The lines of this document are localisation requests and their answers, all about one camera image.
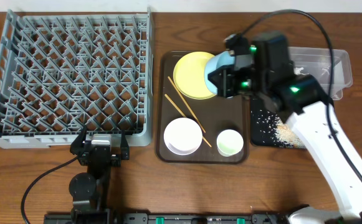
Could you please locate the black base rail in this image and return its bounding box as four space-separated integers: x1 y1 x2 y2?
43 212 290 224

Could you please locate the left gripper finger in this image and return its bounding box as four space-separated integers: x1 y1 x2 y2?
70 126 87 155
120 130 130 160

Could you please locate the upper wooden chopstick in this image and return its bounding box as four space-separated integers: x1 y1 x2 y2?
167 76 206 133

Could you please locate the spilled rice pile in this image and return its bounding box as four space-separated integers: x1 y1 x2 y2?
255 108 307 149

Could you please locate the white round bowl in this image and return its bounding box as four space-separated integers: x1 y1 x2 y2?
163 118 202 156

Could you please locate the white cup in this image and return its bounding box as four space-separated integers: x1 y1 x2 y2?
216 129 244 157

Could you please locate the wooden chopstick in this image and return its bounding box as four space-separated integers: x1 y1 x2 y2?
167 76 206 133
164 94 212 147

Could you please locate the white tissue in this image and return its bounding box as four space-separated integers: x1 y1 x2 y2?
293 67 303 75

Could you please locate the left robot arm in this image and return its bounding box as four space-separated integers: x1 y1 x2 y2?
69 127 130 224

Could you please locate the clear plastic bin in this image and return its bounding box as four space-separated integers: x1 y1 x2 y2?
288 47 353 100

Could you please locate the light blue bowl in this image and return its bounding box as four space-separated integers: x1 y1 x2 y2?
204 51 235 95

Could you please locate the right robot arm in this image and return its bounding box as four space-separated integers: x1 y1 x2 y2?
204 31 362 223

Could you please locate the yellow round plate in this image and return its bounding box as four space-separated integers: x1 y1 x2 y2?
173 52 214 100

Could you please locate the lower wooden chopstick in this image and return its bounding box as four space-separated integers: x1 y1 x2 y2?
164 94 212 147

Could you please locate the brown serving tray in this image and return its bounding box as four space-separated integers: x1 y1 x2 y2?
155 51 249 164

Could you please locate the grey plastic dish rack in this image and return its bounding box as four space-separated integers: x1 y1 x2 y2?
0 11 154 149

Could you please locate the black waste tray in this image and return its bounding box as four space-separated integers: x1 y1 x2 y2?
249 96 308 149

